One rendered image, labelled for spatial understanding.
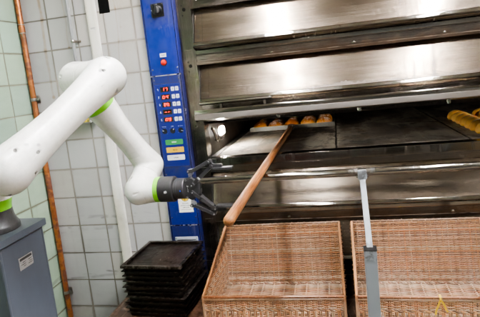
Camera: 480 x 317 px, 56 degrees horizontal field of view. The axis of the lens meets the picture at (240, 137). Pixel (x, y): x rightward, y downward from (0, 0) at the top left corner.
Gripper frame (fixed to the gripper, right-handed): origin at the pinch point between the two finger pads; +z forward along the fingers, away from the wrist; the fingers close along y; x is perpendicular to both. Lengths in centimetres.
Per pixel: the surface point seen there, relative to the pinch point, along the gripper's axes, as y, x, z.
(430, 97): -22, -42, 74
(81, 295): 72, -57, -105
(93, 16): -73, -54, -73
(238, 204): -1.7, 28.4, 9.1
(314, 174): 1.7, -19.5, 27.9
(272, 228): 35, -53, 4
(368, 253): 24, 3, 45
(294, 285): 59, -45, 13
